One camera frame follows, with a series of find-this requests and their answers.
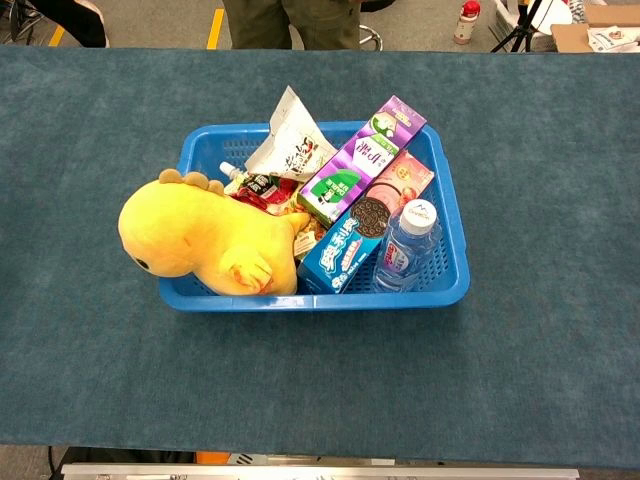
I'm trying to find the purple and green snack box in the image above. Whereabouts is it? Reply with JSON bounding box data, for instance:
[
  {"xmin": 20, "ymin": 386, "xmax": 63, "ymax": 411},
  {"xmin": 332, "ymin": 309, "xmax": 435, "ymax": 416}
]
[{"xmin": 296, "ymin": 94, "xmax": 428, "ymax": 229}]

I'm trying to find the teal table cloth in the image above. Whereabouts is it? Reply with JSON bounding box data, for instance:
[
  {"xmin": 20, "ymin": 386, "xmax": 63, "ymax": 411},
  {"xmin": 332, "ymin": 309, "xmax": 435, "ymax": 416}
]
[{"xmin": 0, "ymin": 45, "xmax": 640, "ymax": 471}]

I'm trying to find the pink and blue cookie box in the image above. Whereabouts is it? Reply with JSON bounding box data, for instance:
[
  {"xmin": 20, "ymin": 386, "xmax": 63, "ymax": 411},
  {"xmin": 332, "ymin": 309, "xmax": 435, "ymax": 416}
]
[{"xmin": 296, "ymin": 149, "xmax": 436, "ymax": 295}]

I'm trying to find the green orange snack bag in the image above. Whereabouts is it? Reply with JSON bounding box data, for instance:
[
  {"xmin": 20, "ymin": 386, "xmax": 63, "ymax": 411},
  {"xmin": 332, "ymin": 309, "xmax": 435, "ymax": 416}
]
[{"xmin": 292, "ymin": 214, "xmax": 329, "ymax": 261}]

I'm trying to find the person in black trousers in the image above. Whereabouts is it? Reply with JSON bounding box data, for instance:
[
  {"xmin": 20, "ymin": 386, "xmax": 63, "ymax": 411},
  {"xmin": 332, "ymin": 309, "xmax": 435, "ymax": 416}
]
[{"xmin": 29, "ymin": 0, "xmax": 110, "ymax": 49}]

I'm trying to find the person in olive trousers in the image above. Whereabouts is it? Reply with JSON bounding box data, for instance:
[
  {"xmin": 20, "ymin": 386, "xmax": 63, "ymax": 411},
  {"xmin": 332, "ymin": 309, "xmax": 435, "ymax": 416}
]
[{"xmin": 222, "ymin": 0, "xmax": 362, "ymax": 51}]

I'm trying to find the brown cardboard box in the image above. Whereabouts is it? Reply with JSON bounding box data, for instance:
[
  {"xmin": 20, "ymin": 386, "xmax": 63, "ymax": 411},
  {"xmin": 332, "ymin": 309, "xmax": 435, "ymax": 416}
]
[{"xmin": 549, "ymin": 4, "xmax": 640, "ymax": 54}]

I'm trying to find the chrome stool base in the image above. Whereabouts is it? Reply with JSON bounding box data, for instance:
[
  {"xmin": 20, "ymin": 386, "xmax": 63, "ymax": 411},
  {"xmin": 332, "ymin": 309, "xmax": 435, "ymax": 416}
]
[{"xmin": 358, "ymin": 24, "xmax": 385, "ymax": 52}]

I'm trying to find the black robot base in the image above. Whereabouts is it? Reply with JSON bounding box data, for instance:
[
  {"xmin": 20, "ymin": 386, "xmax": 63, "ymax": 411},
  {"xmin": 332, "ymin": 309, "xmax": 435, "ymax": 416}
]
[{"xmin": 49, "ymin": 446, "xmax": 196, "ymax": 466}]

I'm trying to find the blue plastic perforated basket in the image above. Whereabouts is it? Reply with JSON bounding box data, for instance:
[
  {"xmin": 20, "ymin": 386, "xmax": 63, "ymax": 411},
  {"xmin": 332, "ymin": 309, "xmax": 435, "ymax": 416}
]
[{"xmin": 158, "ymin": 120, "xmax": 472, "ymax": 313}]

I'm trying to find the white snack bag black calligraphy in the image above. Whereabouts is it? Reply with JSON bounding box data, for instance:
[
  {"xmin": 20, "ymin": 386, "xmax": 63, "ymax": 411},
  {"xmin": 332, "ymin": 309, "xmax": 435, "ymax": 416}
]
[{"xmin": 243, "ymin": 85, "xmax": 339, "ymax": 184}]

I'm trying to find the red and white bottle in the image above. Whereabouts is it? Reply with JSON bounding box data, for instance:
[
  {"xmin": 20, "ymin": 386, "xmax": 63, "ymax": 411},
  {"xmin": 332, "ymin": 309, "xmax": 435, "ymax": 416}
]
[{"xmin": 453, "ymin": 0, "xmax": 482, "ymax": 45}]

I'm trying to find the black tripod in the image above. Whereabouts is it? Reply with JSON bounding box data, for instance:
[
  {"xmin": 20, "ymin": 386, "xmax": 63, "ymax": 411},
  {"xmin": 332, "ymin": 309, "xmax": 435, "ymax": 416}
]
[{"xmin": 490, "ymin": 0, "xmax": 556, "ymax": 54}]

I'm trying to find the aluminium profile rail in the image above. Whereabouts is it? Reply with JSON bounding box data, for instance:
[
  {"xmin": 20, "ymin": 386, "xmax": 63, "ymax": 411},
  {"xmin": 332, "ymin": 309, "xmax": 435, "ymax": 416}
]
[{"xmin": 60, "ymin": 462, "xmax": 580, "ymax": 480}]

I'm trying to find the yellow plush dinosaur toy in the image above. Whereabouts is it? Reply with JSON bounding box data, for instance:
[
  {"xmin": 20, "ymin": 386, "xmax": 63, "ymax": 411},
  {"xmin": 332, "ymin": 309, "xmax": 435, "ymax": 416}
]
[{"xmin": 117, "ymin": 168, "xmax": 312, "ymax": 296}]

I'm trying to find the red jelly pouch white spout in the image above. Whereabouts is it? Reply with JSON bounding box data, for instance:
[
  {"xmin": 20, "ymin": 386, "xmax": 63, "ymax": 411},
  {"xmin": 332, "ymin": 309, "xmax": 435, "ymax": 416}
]
[{"xmin": 218, "ymin": 161, "xmax": 301, "ymax": 216}]

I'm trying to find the clear water bottle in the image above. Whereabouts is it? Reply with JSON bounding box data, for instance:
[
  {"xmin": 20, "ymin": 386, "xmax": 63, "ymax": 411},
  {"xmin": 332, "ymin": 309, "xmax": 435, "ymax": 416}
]
[{"xmin": 372, "ymin": 198, "xmax": 444, "ymax": 294}]

